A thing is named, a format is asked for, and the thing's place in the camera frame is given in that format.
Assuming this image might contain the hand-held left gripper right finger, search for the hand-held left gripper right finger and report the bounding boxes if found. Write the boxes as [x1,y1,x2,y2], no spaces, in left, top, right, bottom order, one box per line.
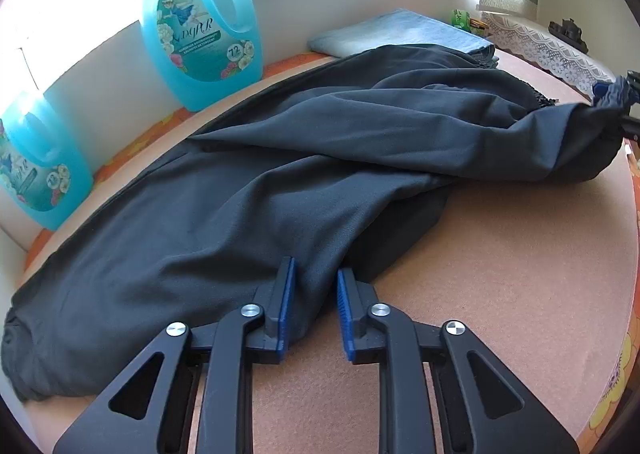
[336,268,581,454]

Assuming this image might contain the white lace cloth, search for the white lace cloth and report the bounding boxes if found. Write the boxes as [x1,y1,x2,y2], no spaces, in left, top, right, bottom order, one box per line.
[479,9,621,91]

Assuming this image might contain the peach floral blanket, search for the peach floral blanket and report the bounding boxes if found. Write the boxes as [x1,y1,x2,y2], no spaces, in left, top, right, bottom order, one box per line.
[10,47,640,454]

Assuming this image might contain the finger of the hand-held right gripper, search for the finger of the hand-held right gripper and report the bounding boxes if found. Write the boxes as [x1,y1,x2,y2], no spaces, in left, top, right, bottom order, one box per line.
[606,115,640,141]
[593,69,640,104]

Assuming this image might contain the dark grey pants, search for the dark grey pants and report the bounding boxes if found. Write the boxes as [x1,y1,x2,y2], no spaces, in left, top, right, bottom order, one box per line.
[0,43,632,402]

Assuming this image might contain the folded light blue cloth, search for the folded light blue cloth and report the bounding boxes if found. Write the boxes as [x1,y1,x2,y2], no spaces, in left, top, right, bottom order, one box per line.
[307,8,501,70]

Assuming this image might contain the blue detergent bottle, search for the blue detergent bottle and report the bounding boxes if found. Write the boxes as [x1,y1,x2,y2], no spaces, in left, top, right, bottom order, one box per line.
[0,90,95,231]
[141,0,265,112]

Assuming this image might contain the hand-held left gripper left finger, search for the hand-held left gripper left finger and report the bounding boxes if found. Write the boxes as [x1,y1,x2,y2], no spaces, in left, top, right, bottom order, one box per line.
[52,255,297,454]

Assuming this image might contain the dark ship figurine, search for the dark ship figurine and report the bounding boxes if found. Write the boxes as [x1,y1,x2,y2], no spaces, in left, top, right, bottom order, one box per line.
[547,17,592,55]

